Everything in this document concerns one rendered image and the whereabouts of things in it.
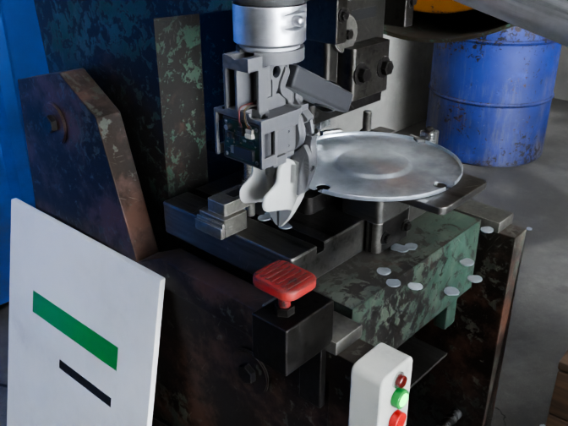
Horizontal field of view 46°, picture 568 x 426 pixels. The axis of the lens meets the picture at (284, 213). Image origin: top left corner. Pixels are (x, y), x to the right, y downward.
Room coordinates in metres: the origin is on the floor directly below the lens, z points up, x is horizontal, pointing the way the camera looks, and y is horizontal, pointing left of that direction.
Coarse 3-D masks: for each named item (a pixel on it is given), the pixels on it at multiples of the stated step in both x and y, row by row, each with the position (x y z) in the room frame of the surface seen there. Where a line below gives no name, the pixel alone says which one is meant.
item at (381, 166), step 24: (336, 144) 1.11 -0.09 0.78; (360, 144) 1.11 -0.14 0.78; (384, 144) 1.11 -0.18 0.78; (432, 144) 1.11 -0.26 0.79; (336, 168) 1.00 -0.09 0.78; (360, 168) 0.99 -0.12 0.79; (384, 168) 0.99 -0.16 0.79; (408, 168) 0.99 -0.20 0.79; (432, 168) 1.00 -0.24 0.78; (456, 168) 1.00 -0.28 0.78; (336, 192) 0.89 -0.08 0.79; (360, 192) 0.91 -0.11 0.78; (384, 192) 0.91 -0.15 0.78; (408, 192) 0.91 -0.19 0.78; (432, 192) 0.90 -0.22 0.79
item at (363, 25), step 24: (360, 0) 1.05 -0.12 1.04; (384, 0) 1.10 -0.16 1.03; (360, 24) 1.05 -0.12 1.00; (312, 48) 1.01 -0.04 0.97; (336, 48) 0.99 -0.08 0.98; (360, 48) 1.00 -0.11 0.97; (384, 48) 1.05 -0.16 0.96; (312, 72) 1.01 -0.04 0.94; (336, 72) 1.01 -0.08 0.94; (360, 72) 1.00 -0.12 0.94; (384, 72) 1.04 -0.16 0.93; (360, 96) 1.01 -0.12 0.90
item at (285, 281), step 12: (276, 264) 0.73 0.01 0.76; (288, 264) 0.73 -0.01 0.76; (264, 276) 0.70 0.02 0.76; (276, 276) 0.70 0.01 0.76; (288, 276) 0.70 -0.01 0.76; (300, 276) 0.70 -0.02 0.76; (312, 276) 0.70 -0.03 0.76; (264, 288) 0.69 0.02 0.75; (276, 288) 0.68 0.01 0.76; (288, 288) 0.67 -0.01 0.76; (300, 288) 0.68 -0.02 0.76; (312, 288) 0.69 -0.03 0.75; (288, 300) 0.67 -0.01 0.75
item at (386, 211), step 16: (464, 176) 0.97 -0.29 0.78; (448, 192) 0.91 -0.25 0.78; (464, 192) 0.91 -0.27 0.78; (352, 208) 0.98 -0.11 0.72; (368, 208) 0.96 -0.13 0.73; (384, 208) 0.96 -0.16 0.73; (400, 208) 0.99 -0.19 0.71; (432, 208) 0.86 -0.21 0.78; (448, 208) 0.86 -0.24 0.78; (368, 224) 0.96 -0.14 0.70; (384, 224) 0.96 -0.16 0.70; (400, 224) 1.00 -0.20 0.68; (368, 240) 0.96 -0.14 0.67; (384, 240) 0.95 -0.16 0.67
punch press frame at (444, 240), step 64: (64, 0) 1.25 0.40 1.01; (128, 0) 1.12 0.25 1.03; (192, 0) 1.01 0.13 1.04; (64, 64) 1.27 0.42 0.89; (128, 64) 1.13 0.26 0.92; (192, 64) 1.13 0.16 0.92; (128, 128) 1.14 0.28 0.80; (192, 128) 1.12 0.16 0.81; (192, 192) 1.12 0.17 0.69; (384, 256) 0.95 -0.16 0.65; (448, 256) 1.01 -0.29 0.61; (384, 320) 0.86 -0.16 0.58; (448, 320) 1.04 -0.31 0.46
